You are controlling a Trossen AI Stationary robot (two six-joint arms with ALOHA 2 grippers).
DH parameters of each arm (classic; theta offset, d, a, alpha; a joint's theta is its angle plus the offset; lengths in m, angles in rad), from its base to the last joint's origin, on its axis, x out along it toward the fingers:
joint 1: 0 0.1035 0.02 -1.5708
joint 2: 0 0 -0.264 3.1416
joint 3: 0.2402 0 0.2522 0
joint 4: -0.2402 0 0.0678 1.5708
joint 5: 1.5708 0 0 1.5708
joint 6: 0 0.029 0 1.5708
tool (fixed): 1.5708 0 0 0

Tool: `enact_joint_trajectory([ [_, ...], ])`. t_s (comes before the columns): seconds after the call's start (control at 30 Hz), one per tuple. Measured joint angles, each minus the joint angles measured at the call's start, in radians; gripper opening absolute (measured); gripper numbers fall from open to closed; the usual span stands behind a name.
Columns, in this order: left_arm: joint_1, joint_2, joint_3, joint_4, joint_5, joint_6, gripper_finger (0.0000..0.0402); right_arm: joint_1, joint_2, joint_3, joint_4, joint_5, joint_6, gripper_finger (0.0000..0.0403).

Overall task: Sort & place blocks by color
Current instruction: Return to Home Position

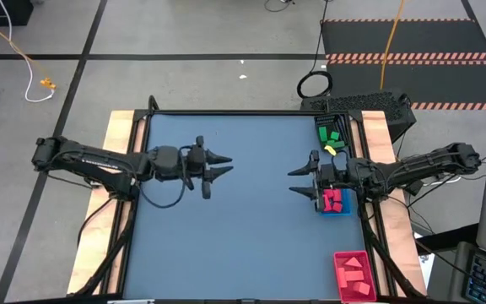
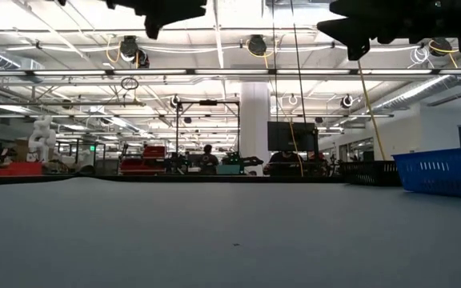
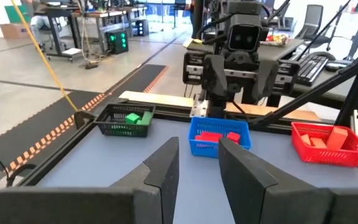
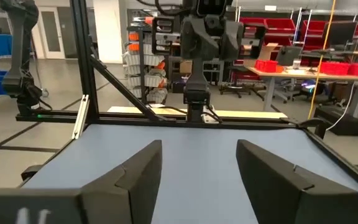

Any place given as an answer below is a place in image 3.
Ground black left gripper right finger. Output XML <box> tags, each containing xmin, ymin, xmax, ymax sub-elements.
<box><xmin>218</xmin><ymin>137</ymin><xmax>358</xmax><ymax>224</ymax></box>

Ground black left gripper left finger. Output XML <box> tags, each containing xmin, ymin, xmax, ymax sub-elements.
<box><xmin>0</xmin><ymin>136</ymin><xmax>180</xmax><ymax>224</ymax></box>

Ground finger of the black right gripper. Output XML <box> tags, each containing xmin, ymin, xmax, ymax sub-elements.
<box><xmin>201</xmin><ymin>54</ymin><xmax>230</xmax><ymax>98</ymax></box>
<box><xmin>252</xmin><ymin>58</ymin><xmax>280</xmax><ymax>101</ymax></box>

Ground red rectangular block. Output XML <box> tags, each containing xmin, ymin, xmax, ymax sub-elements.
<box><xmin>194</xmin><ymin>131</ymin><xmax>224</xmax><ymax>143</ymax></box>

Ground red cube block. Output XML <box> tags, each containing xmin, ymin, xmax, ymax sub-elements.
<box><xmin>226</xmin><ymin>131</ymin><xmax>242</xmax><ymax>145</ymax></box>

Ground long green rectangular block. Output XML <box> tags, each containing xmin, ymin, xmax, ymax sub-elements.
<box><xmin>136</xmin><ymin>111</ymin><xmax>154</xmax><ymax>126</ymax></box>

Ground long orange rectangular block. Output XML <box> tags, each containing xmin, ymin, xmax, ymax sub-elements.
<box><xmin>325</xmin><ymin>126</ymin><xmax>349</xmax><ymax>151</ymax></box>

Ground green cube block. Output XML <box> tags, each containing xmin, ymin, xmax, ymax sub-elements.
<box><xmin>124</xmin><ymin>112</ymin><xmax>141</xmax><ymax>125</ymax></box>

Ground colourful snack bag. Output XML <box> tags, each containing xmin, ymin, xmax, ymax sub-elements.
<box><xmin>265</xmin><ymin>33</ymin><xmax>289</xmax><ymax>47</ymax></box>

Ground black keyboard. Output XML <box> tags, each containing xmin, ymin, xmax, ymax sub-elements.
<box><xmin>296</xmin><ymin>54</ymin><xmax>329</xmax><ymax>85</ymax></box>

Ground red plastic basket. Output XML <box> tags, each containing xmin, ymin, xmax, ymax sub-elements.
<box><xmin>291</xmin><ymin>121</ymin><xmax>358</xmax><ymax>168</ymax></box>

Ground wooden table side board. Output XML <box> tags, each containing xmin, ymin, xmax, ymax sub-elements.
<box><xmin>119</xmin><ymin>90</ymin><xmax>321</xmax><ymax>122</ymax></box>

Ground black computer mouse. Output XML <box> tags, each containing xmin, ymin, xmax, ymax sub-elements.
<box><xmin>324</xmin><ymin>60</ymin><xmax>348</xmax><ymax>72</ymax></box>

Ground blue plastic basket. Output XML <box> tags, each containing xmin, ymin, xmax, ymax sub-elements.
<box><xmin>187</xmin><ymin>116</ymin><xmax>252</xmax><ymax>159</ymax></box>

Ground grey office chair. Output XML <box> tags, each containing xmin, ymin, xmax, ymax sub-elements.
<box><xmin>293</xmin><ymin>4</ymin><xmax>329</xmax><ymax>43</ymax></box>

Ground black plastic basket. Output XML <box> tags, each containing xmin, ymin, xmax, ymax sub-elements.
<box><xmin>94</xmin><ymin>103</ymin><xmax>156</xmax><ymax>138</ymax></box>

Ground black orange-striped floor mat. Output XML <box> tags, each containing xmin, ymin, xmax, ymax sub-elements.
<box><xmin>9</xmin><ymin>63</ymin><xmax>169</xmax><ymax>175</ymax></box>
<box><xmin>0</xmin><ymin>89</ymin><xmax>105</xmax><ymax>170</ymax></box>

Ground black computer blue lights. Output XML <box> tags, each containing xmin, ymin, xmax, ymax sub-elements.
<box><xmin>135</xmin><ymin>19</ymin><xmax>150</xmax><ymax>37</ymax></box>

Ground black computer green lights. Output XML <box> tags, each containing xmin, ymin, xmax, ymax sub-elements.
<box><xmin>106</xmin><ymin>29</ymin><xmax>129</xmax><ymax>55</ymax></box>

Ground black rolling desk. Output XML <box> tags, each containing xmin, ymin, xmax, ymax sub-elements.
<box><xmin>32</xmin><ymin>6</ymin><xmax>83</xmax><ymax>62</ymax></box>

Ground person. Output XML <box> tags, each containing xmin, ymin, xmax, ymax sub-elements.
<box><xmin>20</xmin><ymin>0</ymin><xmax>54</xmax><ymax>50</ymax></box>

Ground cardboard box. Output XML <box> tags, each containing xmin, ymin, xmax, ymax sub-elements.
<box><xmin>0</xmin><ymin>23</ymin><xmax>32</xmax><ymax>40</ymax></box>

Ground green panel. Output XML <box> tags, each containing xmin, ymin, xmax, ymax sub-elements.
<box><xmin>4</xmin><ymin>4</ymin><xmax>30</xmax><ymax>24</ymax></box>

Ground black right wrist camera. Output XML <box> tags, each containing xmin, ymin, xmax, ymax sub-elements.
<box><xmin>226</xmin><ymin>14</ymin><xmax>263</xmax><ymax>53</ymax></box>

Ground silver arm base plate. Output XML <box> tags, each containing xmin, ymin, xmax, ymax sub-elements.
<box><xmin>190</xmin><ymin>98</ymin><xmax>210</xmax><ymax>118</ymax></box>

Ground black aluminium table frame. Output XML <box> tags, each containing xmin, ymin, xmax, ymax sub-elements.
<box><xmin>20</xmin><ymin>30</ymin><xmax>358</xmax><ymax>187</ymax></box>

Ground black hanging coiled cable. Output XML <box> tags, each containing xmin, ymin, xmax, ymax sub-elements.
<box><xmin>0</xmin><ymin>135</ymin><xmax>37</xmax><ymax>187</ymax></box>

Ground yellow hanging cable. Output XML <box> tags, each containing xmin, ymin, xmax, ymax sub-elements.
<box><xmin>11</xmin><ymin>0</ymin><xmax>79</xmax><ymax>111</ymax></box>

